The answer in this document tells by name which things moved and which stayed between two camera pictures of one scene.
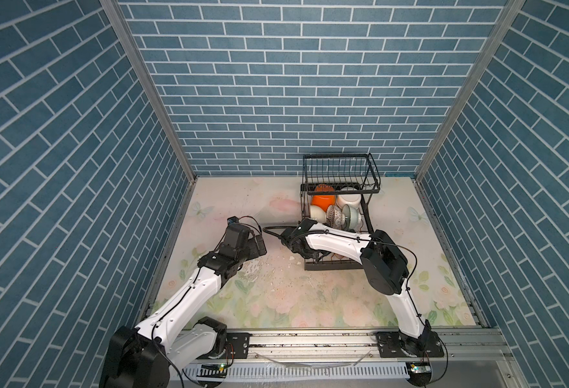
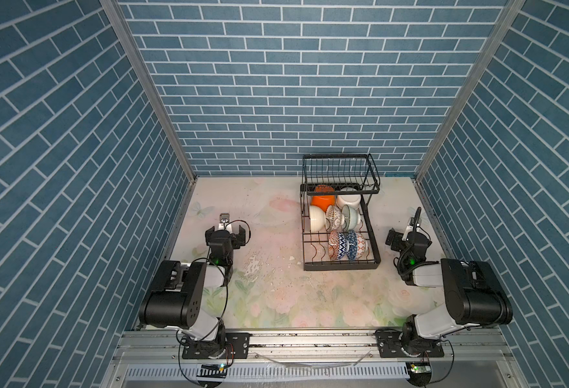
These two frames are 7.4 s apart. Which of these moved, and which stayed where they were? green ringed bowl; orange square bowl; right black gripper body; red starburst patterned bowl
Moved: right black gripper body
Stayed: orange square bowl; green ringed bowl; red starburst patterned bowl
